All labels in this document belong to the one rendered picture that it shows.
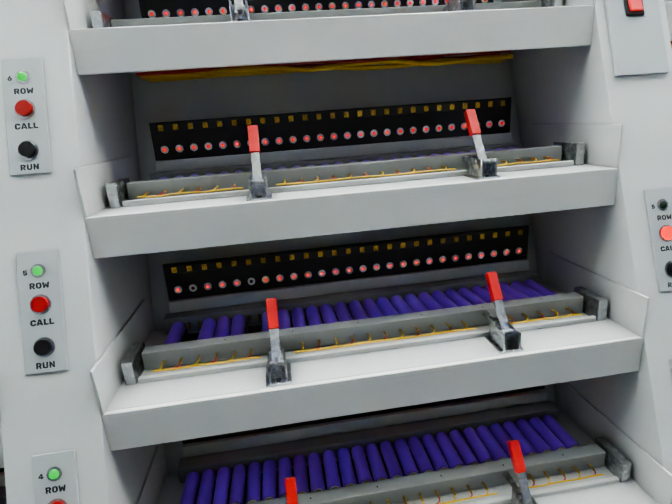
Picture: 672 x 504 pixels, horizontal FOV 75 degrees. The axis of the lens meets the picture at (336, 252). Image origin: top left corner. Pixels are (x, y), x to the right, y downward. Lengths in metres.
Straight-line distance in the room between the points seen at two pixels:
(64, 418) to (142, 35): 0.41
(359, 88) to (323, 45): 0.21
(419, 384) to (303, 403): 0.13
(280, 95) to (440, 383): 0.48
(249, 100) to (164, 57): 0.21
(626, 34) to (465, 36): 0.20
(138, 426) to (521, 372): 0.42
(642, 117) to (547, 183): 0.15
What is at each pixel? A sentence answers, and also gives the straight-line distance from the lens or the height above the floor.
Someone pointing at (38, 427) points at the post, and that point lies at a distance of 0.56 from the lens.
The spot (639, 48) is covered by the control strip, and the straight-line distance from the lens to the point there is 0.69.
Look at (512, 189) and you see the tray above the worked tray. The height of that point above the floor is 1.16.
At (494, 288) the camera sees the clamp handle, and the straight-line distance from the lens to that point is 0.56.
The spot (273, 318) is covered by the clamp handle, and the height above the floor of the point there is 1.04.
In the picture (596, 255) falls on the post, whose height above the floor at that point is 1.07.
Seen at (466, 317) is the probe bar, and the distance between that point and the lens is 0.59.
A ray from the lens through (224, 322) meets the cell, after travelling 0.61.
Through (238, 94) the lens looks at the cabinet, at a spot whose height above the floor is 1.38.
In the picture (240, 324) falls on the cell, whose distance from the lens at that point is 0.60.
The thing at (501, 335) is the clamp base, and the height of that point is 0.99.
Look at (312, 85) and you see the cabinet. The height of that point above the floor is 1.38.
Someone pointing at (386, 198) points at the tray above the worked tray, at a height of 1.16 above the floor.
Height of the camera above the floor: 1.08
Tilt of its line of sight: 3 degrees up
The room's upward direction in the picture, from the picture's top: 7 degrees counter-clockwise
